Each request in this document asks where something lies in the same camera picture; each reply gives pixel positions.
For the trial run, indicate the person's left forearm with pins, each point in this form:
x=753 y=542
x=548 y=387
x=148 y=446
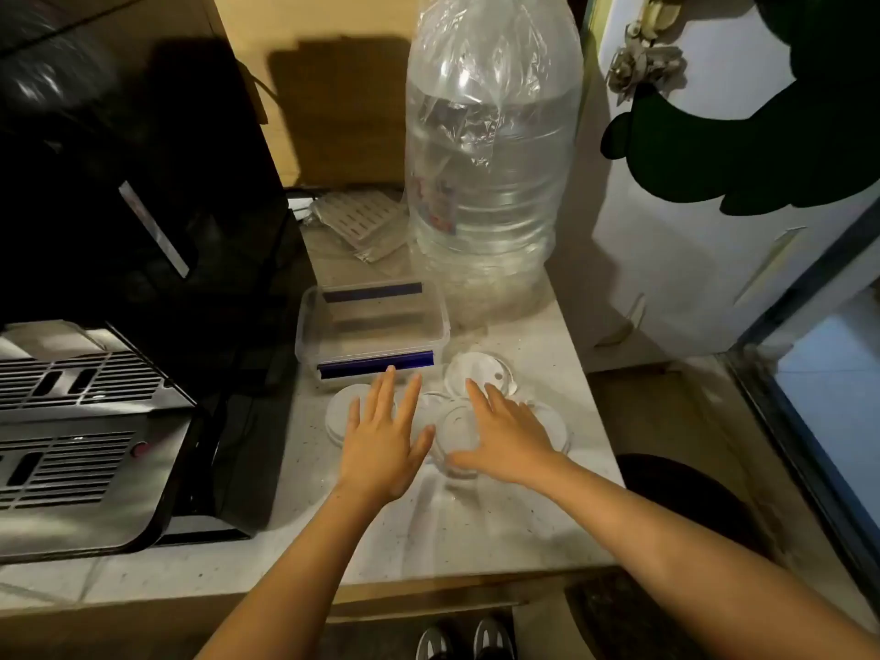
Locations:
x=295 y=584

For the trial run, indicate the person's shoe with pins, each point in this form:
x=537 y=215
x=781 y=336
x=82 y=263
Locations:
x=493 y=639
x=433 y=644

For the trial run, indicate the black coffee machine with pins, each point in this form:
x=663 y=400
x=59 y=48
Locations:
x=137 y=130

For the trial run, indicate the stack of white cup lids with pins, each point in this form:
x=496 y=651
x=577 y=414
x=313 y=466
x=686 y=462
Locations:
x=454 y=429

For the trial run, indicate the person's left hand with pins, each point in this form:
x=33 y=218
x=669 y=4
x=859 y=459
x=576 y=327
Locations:
x=378 y=460

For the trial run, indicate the beige hanging hook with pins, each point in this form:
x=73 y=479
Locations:
x=653 y=13

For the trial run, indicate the person's right hand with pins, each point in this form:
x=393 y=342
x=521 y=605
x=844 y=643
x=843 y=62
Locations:
x=515 y=443

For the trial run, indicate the white cup lid with tab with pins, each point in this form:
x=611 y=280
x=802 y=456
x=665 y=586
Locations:
x=474 y=367

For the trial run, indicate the large clear water bottle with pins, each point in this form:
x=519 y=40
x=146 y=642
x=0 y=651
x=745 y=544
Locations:
x=481 y=199

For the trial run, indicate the white door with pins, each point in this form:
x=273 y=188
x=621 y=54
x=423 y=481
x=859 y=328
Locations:
x=687 y=254

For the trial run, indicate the large silver drip tray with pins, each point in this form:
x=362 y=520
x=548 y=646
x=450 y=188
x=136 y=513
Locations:
x=82 y=515

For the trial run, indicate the person's right forearm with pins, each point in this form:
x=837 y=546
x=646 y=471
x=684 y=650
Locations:
x=687 y=563

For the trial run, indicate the dark metal door frame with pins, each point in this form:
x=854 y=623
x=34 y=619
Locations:
x=804 y=433

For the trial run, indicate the person's right shoe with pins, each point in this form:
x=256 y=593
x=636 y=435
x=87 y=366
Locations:
x=493 y=639

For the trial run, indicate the black round bin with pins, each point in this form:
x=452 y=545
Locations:
x=687 y=488

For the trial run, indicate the clear plastic box blue clips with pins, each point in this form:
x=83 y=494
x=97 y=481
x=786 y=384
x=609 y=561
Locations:
x=375 y=323

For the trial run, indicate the person's left shoe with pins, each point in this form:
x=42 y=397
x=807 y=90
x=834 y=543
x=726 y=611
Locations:
x=433 y=644

